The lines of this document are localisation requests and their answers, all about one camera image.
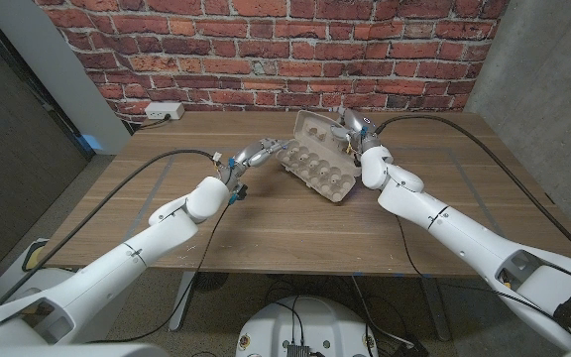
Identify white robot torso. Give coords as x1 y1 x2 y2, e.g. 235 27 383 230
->
235 295 381 357

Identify red brick print backdrop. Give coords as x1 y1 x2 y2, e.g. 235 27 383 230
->
35 0 511 124

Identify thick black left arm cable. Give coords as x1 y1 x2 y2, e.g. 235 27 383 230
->
0 148 218 309

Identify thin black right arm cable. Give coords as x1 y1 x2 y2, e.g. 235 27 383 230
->
394 214 557 319

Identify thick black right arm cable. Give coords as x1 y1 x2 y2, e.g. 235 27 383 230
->
374 114 571 275

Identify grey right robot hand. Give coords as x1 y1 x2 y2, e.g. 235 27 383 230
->
329 105 380 153

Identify thin black left wrist cable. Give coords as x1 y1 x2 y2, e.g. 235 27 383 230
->
86 201 233 344

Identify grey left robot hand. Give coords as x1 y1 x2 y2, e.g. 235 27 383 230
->
217 138 290 187

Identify black power strip cord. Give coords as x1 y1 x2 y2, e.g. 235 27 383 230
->
125 114 173 134

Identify grey metal table leg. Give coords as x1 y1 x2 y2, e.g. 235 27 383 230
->
168 271 198 333
420 276 453 343

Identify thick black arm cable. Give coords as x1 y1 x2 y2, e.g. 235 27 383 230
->
0 148 218 309
374 114 571 275

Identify white power strip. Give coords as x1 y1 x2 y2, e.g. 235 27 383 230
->
144 101 186 122

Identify grey cardboard egg carton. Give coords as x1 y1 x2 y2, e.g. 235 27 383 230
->
275 109 367 204

